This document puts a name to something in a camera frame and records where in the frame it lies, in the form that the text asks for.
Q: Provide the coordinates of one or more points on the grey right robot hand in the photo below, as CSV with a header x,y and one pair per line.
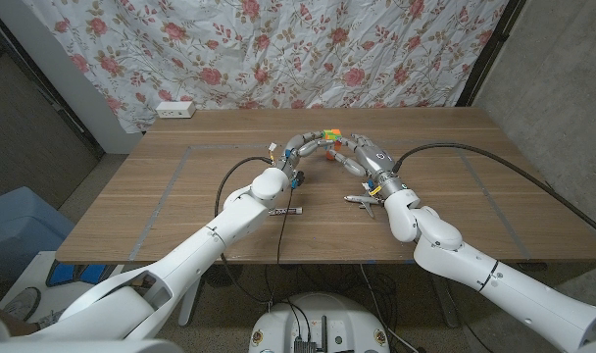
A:
x,y
379,164

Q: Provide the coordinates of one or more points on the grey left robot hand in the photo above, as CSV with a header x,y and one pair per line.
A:
x,y
295,149

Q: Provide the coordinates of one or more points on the multicoloured Rubik's cube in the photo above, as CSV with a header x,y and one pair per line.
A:
x,y
333,133

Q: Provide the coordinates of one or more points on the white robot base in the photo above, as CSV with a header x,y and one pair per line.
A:
x,y
327,318

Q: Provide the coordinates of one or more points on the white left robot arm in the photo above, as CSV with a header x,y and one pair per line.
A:
x,y
190,250

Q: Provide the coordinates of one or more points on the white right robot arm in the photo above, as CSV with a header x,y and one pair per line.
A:
x,y
474,265

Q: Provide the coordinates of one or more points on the white toy airplane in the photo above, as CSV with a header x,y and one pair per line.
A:
x,y
357,199

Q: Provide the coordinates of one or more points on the red and white marker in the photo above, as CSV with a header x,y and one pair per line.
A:
x,y
290,211

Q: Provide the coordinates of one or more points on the floral backdrop cloth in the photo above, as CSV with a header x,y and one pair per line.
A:
x,y
278,49

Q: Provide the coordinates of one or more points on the white power strip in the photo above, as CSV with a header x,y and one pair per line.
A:
x,y
175,110

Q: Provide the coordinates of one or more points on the black round fan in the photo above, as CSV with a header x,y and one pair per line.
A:
x,y
227,277

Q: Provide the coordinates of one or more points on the grey table leg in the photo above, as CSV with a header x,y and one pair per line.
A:
x,y
445,299

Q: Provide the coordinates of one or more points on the black backdrop pole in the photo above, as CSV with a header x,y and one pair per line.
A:
x,y
491,49

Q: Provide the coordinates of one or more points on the white table leg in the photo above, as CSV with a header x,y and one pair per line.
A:
x,y
190,306

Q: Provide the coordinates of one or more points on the black module on base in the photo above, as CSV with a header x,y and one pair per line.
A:
x,y
305,346

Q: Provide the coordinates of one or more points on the black door track strip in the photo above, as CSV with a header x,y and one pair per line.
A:
x,y
77,125

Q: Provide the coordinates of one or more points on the blue plastic bin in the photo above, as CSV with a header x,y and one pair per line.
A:
x,y
18,225

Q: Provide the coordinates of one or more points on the white robot chest edge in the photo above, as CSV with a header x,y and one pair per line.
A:
x,y
82,347

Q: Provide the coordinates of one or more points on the grey sneaker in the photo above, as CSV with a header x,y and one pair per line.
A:
x,y
22,303

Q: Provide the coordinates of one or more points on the person's brown leg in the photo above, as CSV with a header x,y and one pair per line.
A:
x,y
9,323

